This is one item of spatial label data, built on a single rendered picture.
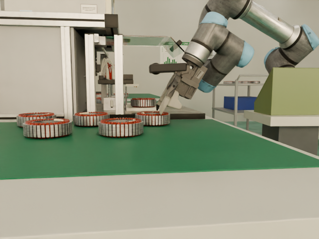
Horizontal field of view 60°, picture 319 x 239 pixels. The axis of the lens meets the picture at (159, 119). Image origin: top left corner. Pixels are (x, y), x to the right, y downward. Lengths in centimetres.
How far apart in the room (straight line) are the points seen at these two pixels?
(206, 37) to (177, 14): 597
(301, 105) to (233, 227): 110
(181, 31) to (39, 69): 588
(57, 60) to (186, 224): 85
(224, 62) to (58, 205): 73
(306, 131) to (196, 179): 103
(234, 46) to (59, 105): 62
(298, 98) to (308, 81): 8
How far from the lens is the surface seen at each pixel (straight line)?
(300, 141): 136
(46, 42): 104
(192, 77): 88
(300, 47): 142
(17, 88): 106
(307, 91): 135
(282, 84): 129
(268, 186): 38
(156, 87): 657
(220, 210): 30
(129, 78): 117
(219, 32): 89
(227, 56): 92
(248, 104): 401
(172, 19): 680
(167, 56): 664
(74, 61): 102
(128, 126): 65
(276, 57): 146
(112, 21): 101
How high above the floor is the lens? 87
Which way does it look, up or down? 7 degrees down
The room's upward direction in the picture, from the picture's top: straight up
